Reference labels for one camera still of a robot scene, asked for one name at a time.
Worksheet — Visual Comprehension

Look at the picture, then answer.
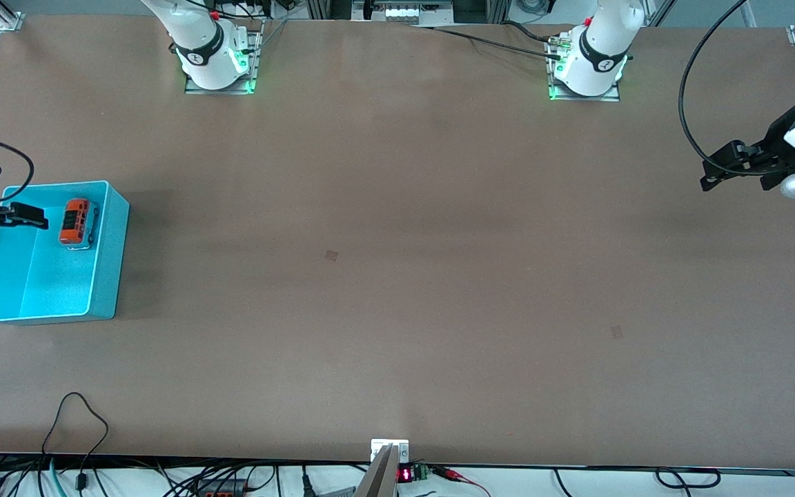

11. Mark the orange toy bus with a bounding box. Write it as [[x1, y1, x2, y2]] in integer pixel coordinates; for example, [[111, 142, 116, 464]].
[[58, 198, 100, 251]]

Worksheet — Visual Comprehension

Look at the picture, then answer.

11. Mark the blue plastic box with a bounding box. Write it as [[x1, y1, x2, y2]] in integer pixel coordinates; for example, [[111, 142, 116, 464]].
[[0, 179, 130, 325]]

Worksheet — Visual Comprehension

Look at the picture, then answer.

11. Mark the black power strip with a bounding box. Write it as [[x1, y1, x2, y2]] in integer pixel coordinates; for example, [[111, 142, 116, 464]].
[[194, 476, 250, 497]]

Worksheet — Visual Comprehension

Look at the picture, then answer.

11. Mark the white device on rack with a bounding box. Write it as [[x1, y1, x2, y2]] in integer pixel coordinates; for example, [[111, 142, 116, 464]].
[[370, 0, 453, 23]]

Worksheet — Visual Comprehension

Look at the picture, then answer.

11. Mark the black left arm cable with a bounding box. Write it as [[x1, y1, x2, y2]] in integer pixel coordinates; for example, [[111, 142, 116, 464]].
[[678, 0, 785, 177]]

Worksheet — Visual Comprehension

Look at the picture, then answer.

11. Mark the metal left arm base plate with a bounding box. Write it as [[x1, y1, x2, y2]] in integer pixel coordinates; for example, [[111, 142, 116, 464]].
[[548, 41, 622, 103]]

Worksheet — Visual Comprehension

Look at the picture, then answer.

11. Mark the thick black table cable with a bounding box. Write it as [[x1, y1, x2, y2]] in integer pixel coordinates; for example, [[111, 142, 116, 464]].
[[500, 21, 564, 46]]

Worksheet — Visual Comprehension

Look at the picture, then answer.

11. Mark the black looped cable with plug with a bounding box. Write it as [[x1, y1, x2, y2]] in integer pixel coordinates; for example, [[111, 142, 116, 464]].
[[40, 392, 110, 492]]

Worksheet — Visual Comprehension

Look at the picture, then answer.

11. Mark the thin black table cable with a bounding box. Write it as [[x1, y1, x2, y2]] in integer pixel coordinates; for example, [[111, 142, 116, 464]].
[[408, 21, 567, 63]]

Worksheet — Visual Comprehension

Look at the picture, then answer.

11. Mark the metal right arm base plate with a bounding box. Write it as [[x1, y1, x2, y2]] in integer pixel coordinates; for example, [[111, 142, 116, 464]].
[[184, 19, 265, 96]]

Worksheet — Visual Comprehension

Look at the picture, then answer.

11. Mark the black coiled cable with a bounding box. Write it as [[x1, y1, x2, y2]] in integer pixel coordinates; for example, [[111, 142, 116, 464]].
[[654, 467, 723, 491]]

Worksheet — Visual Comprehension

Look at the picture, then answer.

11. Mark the red clip wire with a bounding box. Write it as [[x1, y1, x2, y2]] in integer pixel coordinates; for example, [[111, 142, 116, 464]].
[[431, 466, 491, 497]]

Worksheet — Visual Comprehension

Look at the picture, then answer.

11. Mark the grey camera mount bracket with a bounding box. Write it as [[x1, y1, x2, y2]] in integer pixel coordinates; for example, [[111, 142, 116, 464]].
[[355, 439, 411, 497]]

